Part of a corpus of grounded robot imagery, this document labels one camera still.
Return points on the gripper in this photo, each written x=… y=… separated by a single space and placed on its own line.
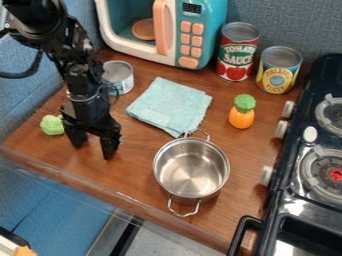
x=89 y=110

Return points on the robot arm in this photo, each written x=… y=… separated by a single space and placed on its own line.
x=53 y=36

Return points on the small white can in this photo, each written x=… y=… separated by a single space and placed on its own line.
x=119 y=77

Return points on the light blue cloth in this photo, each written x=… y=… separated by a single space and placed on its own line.
x=171 y=105

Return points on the silver pot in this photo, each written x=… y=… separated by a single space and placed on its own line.
x=191 y=170

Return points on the toy microwave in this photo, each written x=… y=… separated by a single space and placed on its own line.
x=164 y=30

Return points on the orange toy with green top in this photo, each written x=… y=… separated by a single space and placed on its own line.
x=242 y=112

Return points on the red tomato sauce can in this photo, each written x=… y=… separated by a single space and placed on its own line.
x=238 y=51

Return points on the yellow and blue can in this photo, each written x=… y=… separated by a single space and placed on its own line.
x=278 y=70

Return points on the toy stove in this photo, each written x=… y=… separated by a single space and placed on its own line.
x=307 y=160

